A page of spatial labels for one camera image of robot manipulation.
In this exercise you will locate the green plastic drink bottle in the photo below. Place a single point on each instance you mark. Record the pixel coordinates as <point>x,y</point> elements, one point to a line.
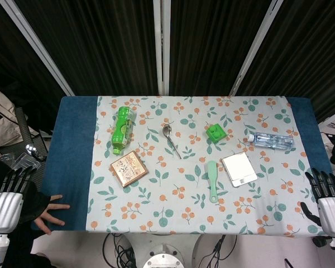
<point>122,129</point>

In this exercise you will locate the clear plastic tray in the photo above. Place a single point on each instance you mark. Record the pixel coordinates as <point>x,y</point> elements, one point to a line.
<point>25,164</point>

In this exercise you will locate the metal spoon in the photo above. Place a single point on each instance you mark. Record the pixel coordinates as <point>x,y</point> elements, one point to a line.
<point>166,130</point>

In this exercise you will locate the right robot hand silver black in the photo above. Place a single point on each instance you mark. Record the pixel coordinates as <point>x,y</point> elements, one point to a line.
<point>333,215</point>

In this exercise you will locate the person's bare hand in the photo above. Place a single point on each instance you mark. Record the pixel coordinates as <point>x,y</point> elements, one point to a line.
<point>51,213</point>

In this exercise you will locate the chrome ball knob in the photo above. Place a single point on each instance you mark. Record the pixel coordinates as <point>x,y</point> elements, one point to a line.
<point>31,150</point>

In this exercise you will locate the square brown printed box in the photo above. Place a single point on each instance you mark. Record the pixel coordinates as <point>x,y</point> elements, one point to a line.
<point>129,169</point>

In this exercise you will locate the floral patterned tablecloth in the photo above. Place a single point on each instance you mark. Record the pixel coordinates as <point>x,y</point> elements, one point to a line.
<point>184,178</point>

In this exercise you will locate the black curtain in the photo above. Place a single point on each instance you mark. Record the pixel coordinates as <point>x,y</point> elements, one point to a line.
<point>106,42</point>

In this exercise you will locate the blue table cover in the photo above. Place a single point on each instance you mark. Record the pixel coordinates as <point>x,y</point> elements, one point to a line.
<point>69,156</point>

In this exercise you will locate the aluminium frame post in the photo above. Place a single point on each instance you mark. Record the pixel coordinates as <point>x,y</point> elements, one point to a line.
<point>162,47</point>
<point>36,44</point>
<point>257,47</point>

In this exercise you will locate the white square scale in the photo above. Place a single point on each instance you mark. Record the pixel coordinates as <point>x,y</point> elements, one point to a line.
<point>238,169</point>

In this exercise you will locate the person's forearm black sleeve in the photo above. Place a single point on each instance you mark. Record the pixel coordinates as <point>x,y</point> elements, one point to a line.
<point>33,203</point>

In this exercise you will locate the black office chair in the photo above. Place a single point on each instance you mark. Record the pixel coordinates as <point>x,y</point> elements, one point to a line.
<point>23,123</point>

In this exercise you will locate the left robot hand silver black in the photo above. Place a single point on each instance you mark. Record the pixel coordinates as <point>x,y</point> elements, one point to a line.
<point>5,212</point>

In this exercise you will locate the beige bag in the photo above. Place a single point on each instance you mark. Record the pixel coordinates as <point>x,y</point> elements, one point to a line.
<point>1,120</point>

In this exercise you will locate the clear plastic water bottle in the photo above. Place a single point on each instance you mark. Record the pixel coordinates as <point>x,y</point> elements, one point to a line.
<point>273,140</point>

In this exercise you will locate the green plastic block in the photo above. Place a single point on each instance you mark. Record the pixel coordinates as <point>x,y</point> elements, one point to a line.
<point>215,134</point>

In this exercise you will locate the silver robot torso base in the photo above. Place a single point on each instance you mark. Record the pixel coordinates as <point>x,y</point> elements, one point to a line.
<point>163,258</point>

